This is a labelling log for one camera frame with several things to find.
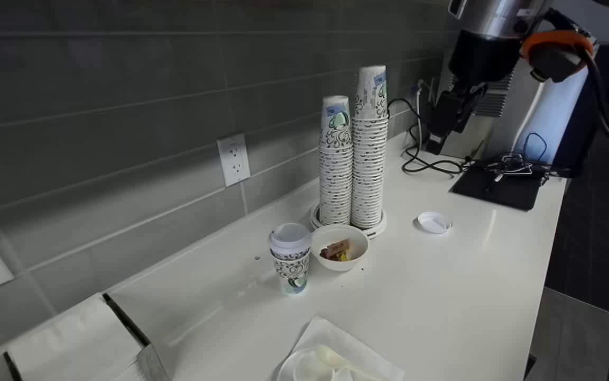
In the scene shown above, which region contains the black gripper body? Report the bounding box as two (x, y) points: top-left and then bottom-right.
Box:
(446, 30), (527, 93)

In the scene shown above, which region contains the black power cable with plug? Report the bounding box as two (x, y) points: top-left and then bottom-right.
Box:
(386, 93), (477, 178)

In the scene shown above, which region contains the paper cup with white lid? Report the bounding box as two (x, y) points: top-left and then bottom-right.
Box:
(266, 219), (314, 295)

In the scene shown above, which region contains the yellow packet with black print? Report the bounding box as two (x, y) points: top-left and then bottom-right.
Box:
(334, 238), (358, 264)

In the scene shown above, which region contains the tall paper cup stack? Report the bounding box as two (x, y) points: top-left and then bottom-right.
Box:
(348, 64), (391, 230)

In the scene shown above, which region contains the white napkin dispenser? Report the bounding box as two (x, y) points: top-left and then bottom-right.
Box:
(1, 289), (174, 381)

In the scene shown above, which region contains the white bowl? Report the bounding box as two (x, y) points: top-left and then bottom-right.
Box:
(308, 221), (373, 275)

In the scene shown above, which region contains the clear plastic container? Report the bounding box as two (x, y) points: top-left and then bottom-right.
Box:
(272, 314), (405, 381)

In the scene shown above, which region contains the shorter paper cup stack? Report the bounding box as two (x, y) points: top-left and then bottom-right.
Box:
(318, 93), (355, 228)

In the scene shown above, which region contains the white plastic cup lid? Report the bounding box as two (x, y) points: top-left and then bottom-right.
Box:
(412, 209), (454, 236)

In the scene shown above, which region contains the orange cable strap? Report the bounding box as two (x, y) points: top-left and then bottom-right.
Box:
(521, 27), (596, 80)

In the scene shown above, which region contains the brown paper packet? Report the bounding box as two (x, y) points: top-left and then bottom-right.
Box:
(320, 238), (344, 259)

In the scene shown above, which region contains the grey cable bundle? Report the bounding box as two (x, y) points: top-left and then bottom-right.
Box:
(489, 150), (553, 185)

